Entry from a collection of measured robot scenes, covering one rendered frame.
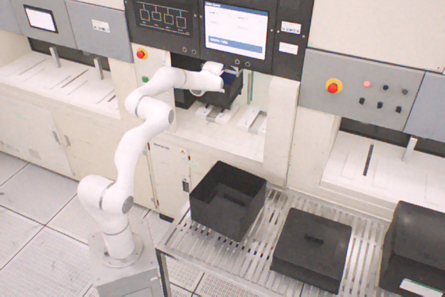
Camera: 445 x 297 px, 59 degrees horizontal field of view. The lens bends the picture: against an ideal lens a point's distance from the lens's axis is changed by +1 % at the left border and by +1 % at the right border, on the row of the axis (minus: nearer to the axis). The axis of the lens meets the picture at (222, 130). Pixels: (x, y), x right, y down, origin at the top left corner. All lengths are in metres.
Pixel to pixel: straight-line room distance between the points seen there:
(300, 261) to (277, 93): 0.71
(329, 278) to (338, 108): 0.69
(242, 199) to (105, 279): 0.74
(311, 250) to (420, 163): 0.84
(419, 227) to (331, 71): 0.71
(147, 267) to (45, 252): 1.29
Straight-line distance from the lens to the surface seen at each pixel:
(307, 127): 1.83
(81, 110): 2.63
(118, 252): 1.81
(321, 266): 1.72
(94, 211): 1.67
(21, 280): 2.93
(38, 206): 3.28
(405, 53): 1.59
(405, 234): 1.73
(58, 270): 2.87
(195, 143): 2.19
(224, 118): 2.29
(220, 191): 2.04
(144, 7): 1.90
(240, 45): 1.72
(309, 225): 1.83
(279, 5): 1.59
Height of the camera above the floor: 2.29
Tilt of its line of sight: 39 degrees down
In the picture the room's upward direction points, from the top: straight up
